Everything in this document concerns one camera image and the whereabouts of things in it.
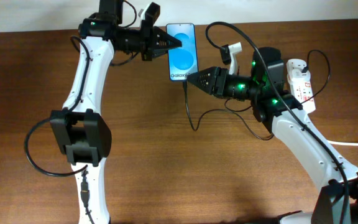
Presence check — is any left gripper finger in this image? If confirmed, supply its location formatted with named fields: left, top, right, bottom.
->
left=151, top=46, right=177, bottom=59
left=152, top=27, right=182, bottom=50

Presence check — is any blue Samsung Galaxy smartphone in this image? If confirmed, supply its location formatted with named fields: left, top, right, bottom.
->
left=166, top=23, right=198, bottom=82

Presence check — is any black USB charging cable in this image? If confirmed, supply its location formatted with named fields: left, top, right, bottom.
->
left=181, top=49, right=331, bottom=141

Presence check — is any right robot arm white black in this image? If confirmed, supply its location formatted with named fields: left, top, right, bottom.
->
left=186, top=47, right=358, bottom=223

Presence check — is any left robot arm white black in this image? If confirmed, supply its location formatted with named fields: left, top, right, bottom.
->
left=50, top=1, right=181, bottom=223

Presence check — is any white charger adapter plug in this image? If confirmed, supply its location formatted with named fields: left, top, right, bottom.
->
left=287, top=69, right=311, bottom=84

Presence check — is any white power strip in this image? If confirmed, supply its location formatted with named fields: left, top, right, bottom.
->
left=286, top=58, right=316, bottom=113

